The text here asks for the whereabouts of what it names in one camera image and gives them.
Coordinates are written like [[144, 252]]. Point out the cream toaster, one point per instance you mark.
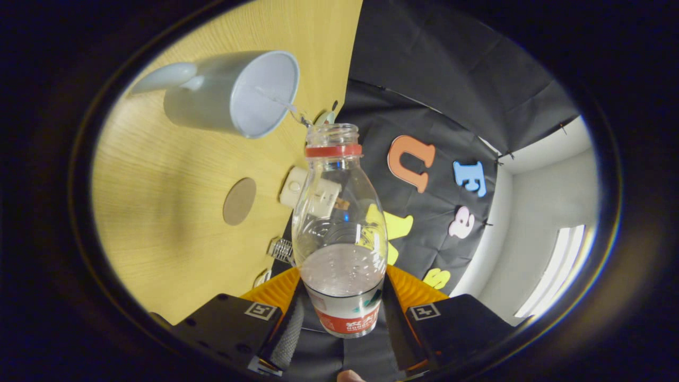
[[292, 188]]

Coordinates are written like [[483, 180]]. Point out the brown round coaster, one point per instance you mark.
[[240, 201]]

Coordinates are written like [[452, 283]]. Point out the white cup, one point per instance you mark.
[[201, 106]]

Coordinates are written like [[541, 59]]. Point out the pale green plate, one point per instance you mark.
[[324, 118]]

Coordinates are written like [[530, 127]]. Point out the clear plastic juice bottle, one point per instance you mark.
[[339, 276]]

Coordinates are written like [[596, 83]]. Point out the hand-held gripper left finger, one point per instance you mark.
[[286, 339]]

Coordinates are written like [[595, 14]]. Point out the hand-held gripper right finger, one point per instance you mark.
[[395, 334]]

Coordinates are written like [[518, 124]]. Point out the white sectioned dish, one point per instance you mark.
[[262, 278]]

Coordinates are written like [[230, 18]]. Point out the wooden table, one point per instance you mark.
[[159, 212]]

